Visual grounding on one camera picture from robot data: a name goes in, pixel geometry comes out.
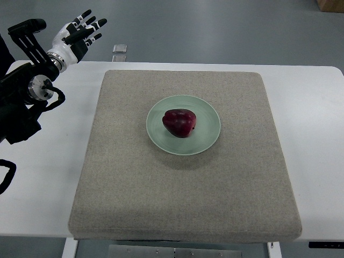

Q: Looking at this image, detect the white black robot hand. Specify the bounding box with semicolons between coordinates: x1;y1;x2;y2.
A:
47;10;108;69

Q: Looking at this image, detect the red apple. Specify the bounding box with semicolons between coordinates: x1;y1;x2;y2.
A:
162;109;197;138

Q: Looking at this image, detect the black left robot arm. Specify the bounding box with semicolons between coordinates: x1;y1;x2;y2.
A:
1;19;66;144

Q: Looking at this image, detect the light green plate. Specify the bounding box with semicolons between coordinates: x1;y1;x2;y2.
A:
146;95;221;155

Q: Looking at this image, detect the beige fabric cushion mat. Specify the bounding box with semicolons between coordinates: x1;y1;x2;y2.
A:
68;70;302;243

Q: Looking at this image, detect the brown cardboard box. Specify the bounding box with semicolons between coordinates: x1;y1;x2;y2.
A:
317;0;344;13

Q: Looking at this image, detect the black table control panel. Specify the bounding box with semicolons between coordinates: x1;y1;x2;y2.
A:
309;241;344;249

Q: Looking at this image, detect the black braided cable loop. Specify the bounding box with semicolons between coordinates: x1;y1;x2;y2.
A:
0;159;17;195

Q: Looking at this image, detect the metal table base plate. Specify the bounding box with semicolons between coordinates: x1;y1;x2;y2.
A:
107;245;242;258

